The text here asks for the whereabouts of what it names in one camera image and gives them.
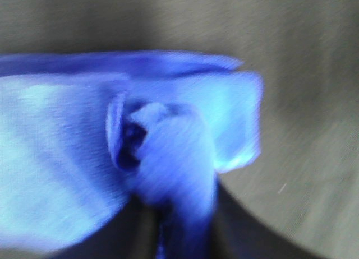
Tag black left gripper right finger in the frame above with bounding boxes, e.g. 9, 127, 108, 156
207, 180, 292, 259

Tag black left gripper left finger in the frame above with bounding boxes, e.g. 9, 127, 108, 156
56, 197, 157, 259

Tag blue microfiber towel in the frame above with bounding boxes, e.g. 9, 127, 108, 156
1, 51, 263, 258

